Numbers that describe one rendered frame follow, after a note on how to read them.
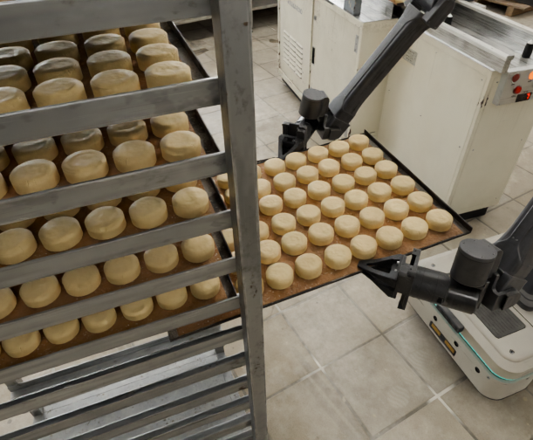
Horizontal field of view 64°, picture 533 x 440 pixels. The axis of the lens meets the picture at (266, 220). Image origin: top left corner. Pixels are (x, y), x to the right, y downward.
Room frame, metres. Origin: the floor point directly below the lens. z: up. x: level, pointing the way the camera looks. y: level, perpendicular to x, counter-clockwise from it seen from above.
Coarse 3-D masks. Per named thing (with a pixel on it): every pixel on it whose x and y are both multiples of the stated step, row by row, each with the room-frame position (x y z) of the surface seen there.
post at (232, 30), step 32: (224, 0) 0.40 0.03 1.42; (224, 32) 0.40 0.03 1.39; (224, 64) 0.40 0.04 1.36; (224, 96) 0.40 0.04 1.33; (224, 128) 0.42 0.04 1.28; (256, 160) 0.41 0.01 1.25; (256, 192) 0.41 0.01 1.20; (256, 224) 0.41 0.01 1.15; (256, 256) 0.41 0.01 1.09; (256, 288) 0.41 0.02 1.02; (256, 320) 0.40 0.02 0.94; (256, 352) 0.40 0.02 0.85; (256, 384) 0.40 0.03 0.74; (256, 416) 0.40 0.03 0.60
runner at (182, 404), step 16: (224, 384) 0.43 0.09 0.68; (240, 384) 0.42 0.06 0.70; (176, 400) 0.40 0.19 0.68; (192, 400) 0.39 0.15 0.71; (208, 400) 0.40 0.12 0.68; (128, 416) 0.37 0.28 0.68; (144, 416) 0.36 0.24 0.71; (160, 416) 0.37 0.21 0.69; (96, 432) 0.34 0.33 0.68; (112, 432) 0.34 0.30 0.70
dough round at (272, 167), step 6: (264, 162) 0.85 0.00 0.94; (270, 162) 0.84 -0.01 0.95; (276, 162) 0.84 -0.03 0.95; (282, 162) 0.84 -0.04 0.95; (264, 168) 0.83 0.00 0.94; (270, 168) 0.82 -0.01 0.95; (276, 168) 0.82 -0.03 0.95; (282, 168) 0.82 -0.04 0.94; (270, 174) 0.82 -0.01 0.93; (276, 174) 0.81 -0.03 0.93
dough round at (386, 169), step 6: (378, 162) 0.82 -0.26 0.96; (384, 162) 0.81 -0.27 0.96; (390, 162) 0.81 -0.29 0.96; (378, 168) 0.79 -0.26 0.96; (384, 168) 0.79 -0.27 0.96; (390, 168) 0.79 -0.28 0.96; (396, 168) 0.79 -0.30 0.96; (378, 174) 0.79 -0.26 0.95; (384, 174) 0.78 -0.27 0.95; (390, 174) 0.78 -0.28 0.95
